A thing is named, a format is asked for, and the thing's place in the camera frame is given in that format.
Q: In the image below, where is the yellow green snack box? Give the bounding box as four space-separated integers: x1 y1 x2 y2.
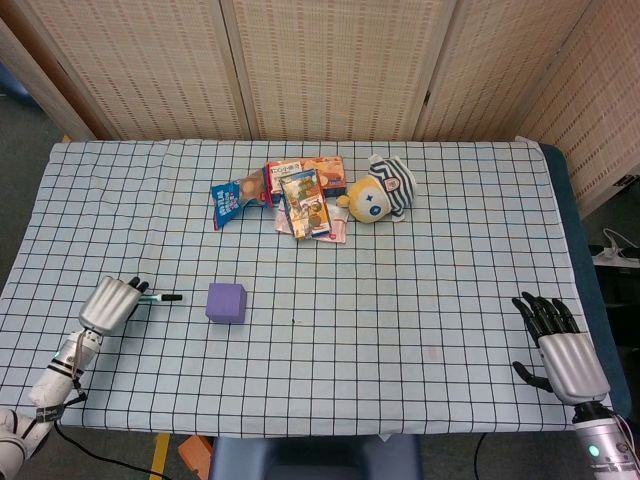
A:
278 168 333 242

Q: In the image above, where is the blue padded table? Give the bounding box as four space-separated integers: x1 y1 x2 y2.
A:
537 143 633 417

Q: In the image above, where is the blue snack bag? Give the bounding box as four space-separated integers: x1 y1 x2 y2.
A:
210 169 274 232

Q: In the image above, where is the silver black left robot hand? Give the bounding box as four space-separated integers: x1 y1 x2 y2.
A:
78 275 151 336

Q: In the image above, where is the orange biscuit box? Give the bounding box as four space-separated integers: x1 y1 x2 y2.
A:
264 155 347 207

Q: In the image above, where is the pink snack packet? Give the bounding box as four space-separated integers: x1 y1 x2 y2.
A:
273 199 348 245

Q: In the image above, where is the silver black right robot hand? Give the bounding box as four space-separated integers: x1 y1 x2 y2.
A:
511 291 612 405

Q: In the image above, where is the white power strip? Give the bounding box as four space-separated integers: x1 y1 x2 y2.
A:
592 227 640 267

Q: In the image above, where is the black floor cable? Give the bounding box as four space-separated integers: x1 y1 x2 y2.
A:
473 432 489 480
53 421 174 480

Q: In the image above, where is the woven folding screen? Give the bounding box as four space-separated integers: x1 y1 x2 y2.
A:
0 0 640 219

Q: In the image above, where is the yellow striped plush toy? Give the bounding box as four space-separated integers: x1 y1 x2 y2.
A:
335 154 419 225

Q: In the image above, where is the blue chair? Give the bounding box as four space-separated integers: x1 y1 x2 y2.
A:
208 433 424 480

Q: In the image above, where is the white checked tablecloth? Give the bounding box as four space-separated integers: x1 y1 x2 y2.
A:
0 138 614 441

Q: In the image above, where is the orange block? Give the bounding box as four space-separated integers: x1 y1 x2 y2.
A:
177 434 214 479

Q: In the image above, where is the purple foam cube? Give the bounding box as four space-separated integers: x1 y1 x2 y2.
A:
205 282 248 326

